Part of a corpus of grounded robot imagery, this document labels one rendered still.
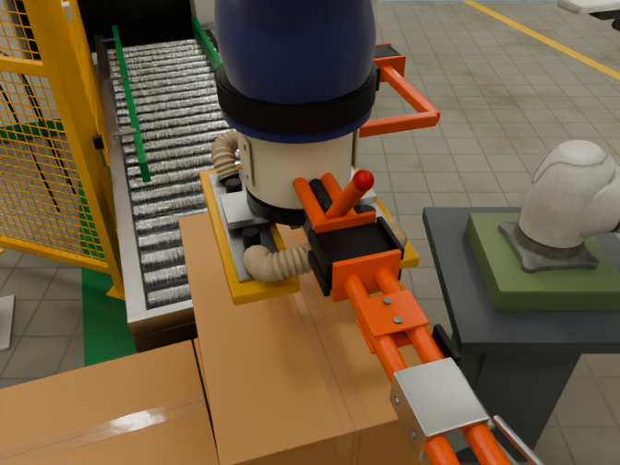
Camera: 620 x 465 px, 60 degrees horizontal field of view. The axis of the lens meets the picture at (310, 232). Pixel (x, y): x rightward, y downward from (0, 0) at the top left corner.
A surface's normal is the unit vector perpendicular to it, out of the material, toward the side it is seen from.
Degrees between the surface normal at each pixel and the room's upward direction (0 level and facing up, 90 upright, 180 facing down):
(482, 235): 1
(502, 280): 1
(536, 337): 0
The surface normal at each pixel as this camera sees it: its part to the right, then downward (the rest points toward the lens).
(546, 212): -0.74, 0.40
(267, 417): 0.00, -0.77
